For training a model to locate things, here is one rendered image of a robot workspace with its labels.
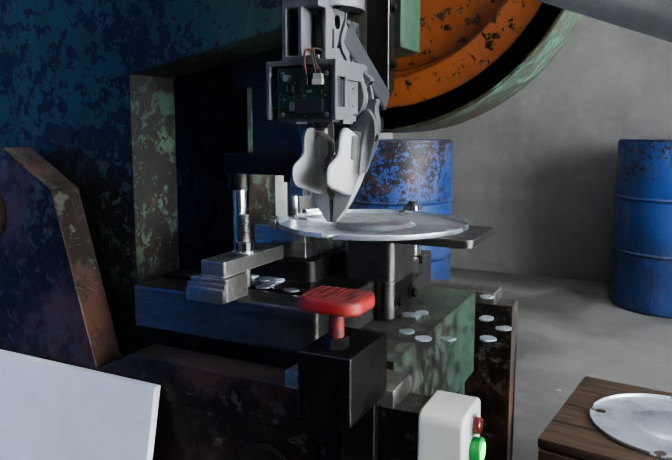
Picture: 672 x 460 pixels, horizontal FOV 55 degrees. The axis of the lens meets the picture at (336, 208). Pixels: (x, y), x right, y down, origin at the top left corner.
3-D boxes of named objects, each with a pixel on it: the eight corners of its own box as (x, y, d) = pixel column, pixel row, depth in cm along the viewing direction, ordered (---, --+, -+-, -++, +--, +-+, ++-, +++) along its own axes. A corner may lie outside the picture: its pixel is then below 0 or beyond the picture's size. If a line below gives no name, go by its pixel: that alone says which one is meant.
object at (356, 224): (432, 248, 80) (433, 241, 80) (240, 231, 93) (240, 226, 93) (488, 219, 106) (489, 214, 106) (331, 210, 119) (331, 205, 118)
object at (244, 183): (368, 183, 110) (368, 151, 109) (312, 194, 92) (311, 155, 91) (287, 180, 117) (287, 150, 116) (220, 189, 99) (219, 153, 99)
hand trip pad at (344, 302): (379, 361, 68) (379, 290, 67) (355, 380, 62) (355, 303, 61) (320, 350, 71) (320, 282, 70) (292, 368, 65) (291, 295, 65)
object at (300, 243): (348, 242, 110) (348, 216, 109) (305, 258, 97) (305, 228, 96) (302, 238, 114) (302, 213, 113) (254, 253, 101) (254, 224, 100)
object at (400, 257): (493, 310, 99) (496, 223, 98) (469, 336, 87) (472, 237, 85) (347, 292, 110) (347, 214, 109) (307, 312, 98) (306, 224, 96)
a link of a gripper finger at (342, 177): (309, 227, 60) (309, 127, 59) (338, 219, 65) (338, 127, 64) (339, 230, 58) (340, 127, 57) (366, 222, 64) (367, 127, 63)
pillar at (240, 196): (250, 252, 101) (249, 163, 100) (242, 254, 100) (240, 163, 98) (238, 251, 102) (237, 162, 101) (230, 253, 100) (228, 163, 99)
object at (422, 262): (432, 282, 120) (432, 250, 119) (317, 358, 80) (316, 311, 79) (292, 267, 133) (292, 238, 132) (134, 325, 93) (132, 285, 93)
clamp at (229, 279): (290, 278, 97) (290, 209, 96) (223, 304, 82) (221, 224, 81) (257, 274, 100) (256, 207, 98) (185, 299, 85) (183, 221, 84)
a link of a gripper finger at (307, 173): (280, 225, 61) (280, 127, 60) (311, 218, 67) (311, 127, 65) (309, 227, 60) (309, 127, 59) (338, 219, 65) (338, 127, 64)
